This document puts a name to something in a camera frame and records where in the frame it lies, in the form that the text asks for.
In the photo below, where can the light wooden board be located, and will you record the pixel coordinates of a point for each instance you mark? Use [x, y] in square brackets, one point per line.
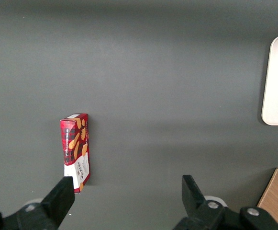
[277, 198]

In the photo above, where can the red tartan shortbread box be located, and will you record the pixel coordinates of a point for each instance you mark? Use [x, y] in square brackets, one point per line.
[77, 148]

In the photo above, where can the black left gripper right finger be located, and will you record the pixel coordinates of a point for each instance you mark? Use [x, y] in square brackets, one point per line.
[192, 198]

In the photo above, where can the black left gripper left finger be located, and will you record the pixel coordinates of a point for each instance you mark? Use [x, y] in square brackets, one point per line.
[55, 203]

